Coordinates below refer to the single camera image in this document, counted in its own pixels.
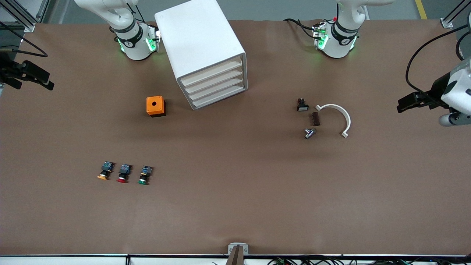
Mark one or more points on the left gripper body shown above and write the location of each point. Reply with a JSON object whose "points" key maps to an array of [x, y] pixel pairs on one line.
{"points": [[438, 88]]}

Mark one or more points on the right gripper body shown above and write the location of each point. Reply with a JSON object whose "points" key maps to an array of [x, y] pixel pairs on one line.
{"points": [[8, 70]]}

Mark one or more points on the green push button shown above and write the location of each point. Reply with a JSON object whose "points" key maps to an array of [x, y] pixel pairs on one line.
{"points": [[146, 172]]}

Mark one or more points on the white beige cabinet drawer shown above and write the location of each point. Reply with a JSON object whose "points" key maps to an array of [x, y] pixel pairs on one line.
{"points": [[213, 96], [213, 80], [213, 88], [213, 72]]}

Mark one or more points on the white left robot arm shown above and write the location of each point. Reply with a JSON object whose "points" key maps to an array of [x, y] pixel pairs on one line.
{"points": [[340, 40]]}

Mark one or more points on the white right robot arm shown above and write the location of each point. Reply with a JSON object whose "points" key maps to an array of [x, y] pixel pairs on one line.
{"points": [[134, 48]]}

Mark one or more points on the yellow push button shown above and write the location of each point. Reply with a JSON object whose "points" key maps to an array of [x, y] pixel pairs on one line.
{"points": [[106, 167]]}

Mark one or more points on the red push button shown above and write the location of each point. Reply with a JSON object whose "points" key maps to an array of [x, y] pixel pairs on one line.
{"points": [[125, 169]]}

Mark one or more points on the white drawer cabinet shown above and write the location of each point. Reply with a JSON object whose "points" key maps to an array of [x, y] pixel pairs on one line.
{"points": [[198, 33]]}

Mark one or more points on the brown terminal block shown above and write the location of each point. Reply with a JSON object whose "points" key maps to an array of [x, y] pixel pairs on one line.
{"points": [[315, 119]]}

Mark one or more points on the small silver metal connector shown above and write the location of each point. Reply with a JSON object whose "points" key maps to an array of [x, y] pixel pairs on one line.
{"points": [[309, 133]]}

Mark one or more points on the orange box with hole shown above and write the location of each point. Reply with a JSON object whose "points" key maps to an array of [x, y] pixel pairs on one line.
{"points": [[150, 106]]}

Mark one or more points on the brown table cover sheet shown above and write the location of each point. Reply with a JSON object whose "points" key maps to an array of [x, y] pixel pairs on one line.
{"points": [[235, 202]]}

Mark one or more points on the aluminium frame strut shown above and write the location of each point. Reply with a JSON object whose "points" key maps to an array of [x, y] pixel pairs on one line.
{"points": [[29, 26], [447, 23]]}

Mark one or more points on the white curved bracket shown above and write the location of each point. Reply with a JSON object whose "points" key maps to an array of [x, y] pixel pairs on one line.
{"points": [[347, 121]]}

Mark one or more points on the black white switch module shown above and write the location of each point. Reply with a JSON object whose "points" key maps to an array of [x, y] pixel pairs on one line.
{"points": [[303, 107]]}

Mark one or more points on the grey mounting bracket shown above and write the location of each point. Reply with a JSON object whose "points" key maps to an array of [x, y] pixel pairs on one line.
{"points": [[231, 250]]}

